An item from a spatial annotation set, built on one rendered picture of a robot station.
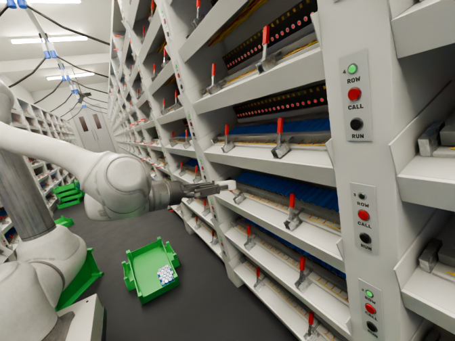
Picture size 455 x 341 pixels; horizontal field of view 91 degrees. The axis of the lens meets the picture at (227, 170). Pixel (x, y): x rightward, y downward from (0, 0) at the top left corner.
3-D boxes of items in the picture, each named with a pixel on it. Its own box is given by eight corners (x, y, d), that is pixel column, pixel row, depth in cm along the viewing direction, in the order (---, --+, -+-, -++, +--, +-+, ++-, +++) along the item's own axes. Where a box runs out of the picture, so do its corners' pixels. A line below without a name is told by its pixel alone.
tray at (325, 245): (350, 276, 45) (336, 243, 42) (219, 203, 98) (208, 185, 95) (399, 213, 52) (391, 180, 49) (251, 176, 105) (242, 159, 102)
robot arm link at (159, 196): (151, 216, 63) (172, 212, 66) (148, 184, 61) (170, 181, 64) (145, 207, 71) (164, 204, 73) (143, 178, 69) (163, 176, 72)
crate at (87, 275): (52, 316, 118) (64, 316, 117) (36, 285, 113) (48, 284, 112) (93, 275, 147) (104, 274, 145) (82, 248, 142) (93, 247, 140)
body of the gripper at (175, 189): (164, 202, 73) (191, 197, 77) (170, 209, 66) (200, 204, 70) (162, 179, 72) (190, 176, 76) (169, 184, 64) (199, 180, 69)
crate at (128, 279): (128, 291, 124) (124, 279, 122) (126, 273, 141) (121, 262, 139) (180, 265, 136) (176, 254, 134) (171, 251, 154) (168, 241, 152)
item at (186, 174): (210, 197, 107) (195, 174, 102) (175, 178, 159) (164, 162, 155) (241, 173, 113) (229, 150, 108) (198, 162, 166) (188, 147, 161)
